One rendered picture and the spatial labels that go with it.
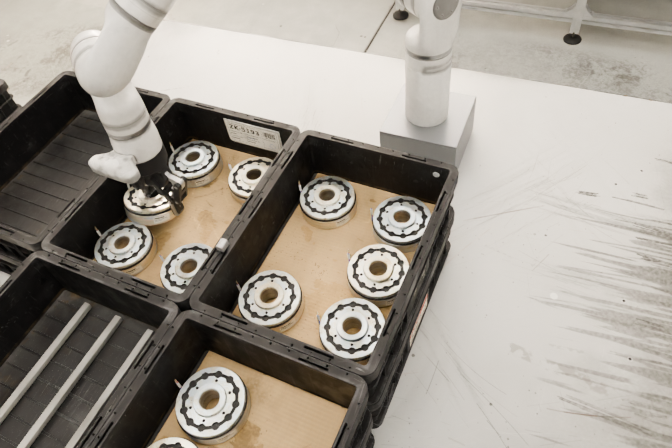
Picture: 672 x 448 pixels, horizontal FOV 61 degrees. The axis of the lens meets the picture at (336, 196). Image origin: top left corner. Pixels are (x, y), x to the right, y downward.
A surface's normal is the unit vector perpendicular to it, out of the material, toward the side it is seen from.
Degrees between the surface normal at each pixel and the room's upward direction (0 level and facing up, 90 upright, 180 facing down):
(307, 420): 0
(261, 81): 0
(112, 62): 75
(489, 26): 0
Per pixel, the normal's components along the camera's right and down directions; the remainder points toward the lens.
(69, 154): -0.11, -0.64
